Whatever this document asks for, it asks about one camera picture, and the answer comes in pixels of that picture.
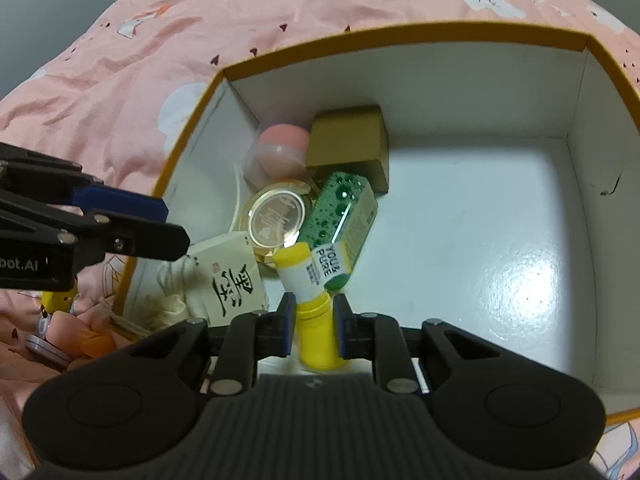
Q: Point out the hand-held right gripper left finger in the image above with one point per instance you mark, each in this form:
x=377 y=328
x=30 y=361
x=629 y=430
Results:
x=286 y=325

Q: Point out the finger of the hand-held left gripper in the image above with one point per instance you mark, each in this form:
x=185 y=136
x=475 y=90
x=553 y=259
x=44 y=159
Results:
x=150 y=241
x=125 y=204

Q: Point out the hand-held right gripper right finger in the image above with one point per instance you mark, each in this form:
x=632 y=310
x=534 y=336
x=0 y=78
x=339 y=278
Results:
x=341 y=327

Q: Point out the yellow tube with white label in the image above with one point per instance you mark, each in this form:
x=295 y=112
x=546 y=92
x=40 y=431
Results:
x=315 y=330

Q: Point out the white box with black print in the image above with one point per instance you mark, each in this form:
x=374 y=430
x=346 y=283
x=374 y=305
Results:
x=230 y=280

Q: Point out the round gold compact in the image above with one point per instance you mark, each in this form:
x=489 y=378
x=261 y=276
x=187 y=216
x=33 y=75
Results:
x=272 y=220

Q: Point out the green liquid bottle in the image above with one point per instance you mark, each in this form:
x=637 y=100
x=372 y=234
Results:
x=335 y=210

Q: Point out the pink ball capsule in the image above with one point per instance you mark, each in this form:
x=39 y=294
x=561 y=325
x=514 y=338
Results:
x=277 y=147

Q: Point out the orange cardboard box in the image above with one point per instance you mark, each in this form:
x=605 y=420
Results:
x=475 y=210

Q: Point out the small gold cardboard box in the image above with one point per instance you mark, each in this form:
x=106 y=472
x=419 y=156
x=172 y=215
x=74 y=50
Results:
x=345 y=142

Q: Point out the yellow duck toy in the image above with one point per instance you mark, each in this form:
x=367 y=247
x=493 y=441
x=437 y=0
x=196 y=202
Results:
x=57 y=301

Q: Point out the orange soft toy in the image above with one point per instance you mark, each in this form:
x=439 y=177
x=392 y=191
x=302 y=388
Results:
x=75 y=332

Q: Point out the pink printed blanket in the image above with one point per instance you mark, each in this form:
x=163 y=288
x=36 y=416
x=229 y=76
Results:
x=125 y=60

